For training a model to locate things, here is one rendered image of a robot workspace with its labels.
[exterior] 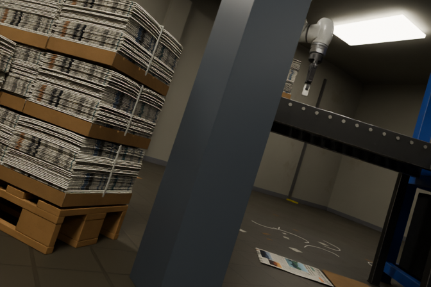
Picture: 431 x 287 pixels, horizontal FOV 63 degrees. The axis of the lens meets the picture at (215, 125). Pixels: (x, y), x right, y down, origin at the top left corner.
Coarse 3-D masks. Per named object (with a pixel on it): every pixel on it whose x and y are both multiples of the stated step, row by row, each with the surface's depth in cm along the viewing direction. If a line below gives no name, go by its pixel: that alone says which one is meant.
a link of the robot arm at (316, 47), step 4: (312, 44) 195; (316, 44) 193; (320, 44) 192; (324, 44) 192; (312, 48) 194; (316, 48) 192; (320, 48) 192; (324, 48) 192; (312, 52) 194; (316, 52) 193; (320, 52) 192; (324, 52) 193; (324, 56) 196
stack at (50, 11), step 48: (0, 0) 132; (48, 0) 124; (96, 0) 118; (144, 48) 124; (48, 96) 117; (96, 96) 111; (144, 96) 131; (0, 144) 120; (48, 144) 113; (96, 144) 115; (0, 192) 116; (96, 192) 122; (48, 240) 107; (96, 240) 128
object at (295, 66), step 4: (292, 60) 183; (296, 60) 183; (292, 64) 183; (296, 64) 183; (300, 64) 183; (292, 68) 183; (296, 68) 183; (292, 72) 182; (296, 72) 182; (288, 76) 182; (292, 76) 182; (288, 80) 182; (292, 80) 182; (288, 84) 182; (292, 84) 182; (284, 88) 181; (288, 88) 181; (288, 92) 182
